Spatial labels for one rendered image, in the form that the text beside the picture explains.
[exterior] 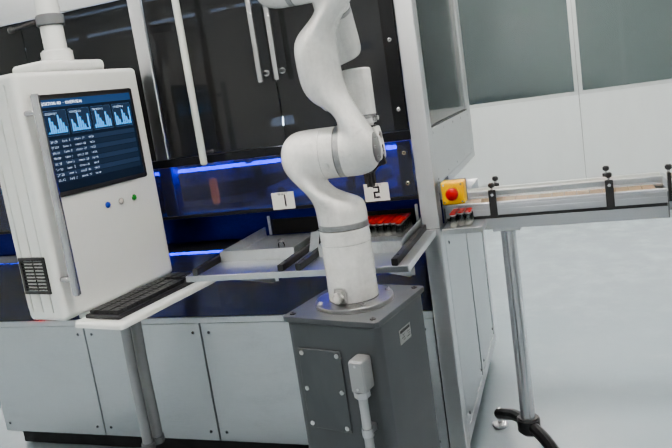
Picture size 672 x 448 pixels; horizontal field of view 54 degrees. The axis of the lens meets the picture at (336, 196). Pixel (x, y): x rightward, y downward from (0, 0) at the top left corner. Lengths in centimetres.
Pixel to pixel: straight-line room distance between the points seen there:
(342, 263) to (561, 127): 530
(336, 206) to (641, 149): 543
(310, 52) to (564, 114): 534
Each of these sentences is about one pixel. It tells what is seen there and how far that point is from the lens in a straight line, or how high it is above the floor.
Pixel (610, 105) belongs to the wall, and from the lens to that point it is 669.
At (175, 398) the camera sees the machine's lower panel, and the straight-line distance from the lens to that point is 281.
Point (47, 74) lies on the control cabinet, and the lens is 219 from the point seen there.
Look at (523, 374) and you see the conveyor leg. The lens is 245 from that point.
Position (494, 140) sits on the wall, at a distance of 673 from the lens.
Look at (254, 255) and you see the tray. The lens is 209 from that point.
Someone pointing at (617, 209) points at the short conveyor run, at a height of 88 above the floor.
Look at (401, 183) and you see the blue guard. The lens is 215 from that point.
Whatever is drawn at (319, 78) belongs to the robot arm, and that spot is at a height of 140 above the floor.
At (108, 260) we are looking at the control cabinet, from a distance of 228.
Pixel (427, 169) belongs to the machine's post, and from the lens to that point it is 213.
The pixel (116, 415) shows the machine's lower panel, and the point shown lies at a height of 18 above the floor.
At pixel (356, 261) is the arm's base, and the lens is 153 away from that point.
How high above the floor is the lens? 136
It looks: 9 degrees down
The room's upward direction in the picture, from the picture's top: 8 degrees counter-clockwise
